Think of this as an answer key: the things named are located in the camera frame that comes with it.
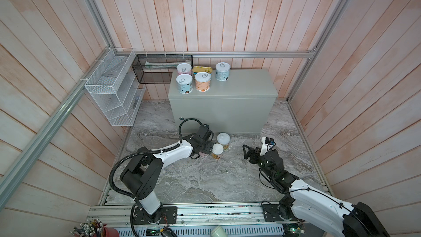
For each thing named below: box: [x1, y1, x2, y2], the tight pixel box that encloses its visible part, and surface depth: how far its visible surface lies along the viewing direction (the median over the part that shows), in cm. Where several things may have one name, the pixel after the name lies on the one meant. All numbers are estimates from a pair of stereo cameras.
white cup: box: [210, 224, 229, 237], surface depth 65 cm
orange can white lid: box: [217, 132, 231, 151], surface depth 93 cm
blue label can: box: [215, 61, 231, 82], surface depth 81 cm
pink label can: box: [176, 62, 193, 76], surface depth 81 cm
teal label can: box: [175, 73, 193, 94], surface depth 75 cm
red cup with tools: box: [69, 218, 120, 237], surface depth 58 cm
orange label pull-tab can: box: [194, 71, 212, 93], surface depth 76 cm
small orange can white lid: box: [211, 143, 224, 161], surface depth 89 cm
